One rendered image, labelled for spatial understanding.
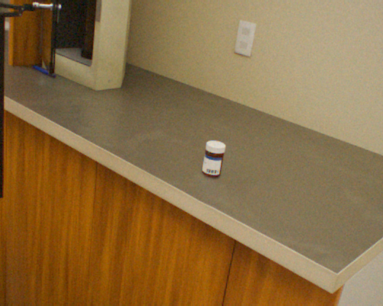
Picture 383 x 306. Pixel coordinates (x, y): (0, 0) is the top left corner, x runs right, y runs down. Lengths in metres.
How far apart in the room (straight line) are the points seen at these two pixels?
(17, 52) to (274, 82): 0.93
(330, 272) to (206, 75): 1.17
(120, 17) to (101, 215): 0.69
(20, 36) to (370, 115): 1.23
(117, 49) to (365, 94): 0.81
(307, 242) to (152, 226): 0.40
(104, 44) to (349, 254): 1.06
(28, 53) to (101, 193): 0.82
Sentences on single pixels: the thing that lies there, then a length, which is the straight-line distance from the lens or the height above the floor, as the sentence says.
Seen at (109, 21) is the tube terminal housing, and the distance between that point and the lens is 1.70.
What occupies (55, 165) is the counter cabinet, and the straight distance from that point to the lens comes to 1.48.
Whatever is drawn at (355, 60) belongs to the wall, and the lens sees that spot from 1.62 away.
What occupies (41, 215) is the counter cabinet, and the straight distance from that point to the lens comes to 1.61.
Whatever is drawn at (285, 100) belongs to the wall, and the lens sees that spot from 1.74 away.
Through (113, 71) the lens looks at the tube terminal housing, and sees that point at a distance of 1.75.
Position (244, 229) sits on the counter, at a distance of 0.99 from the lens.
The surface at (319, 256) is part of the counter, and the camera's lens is 0.95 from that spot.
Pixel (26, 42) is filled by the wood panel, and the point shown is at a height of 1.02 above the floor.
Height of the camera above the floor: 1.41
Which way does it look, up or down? 21 degrees down
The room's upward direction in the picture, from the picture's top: 9 degrees clockwise
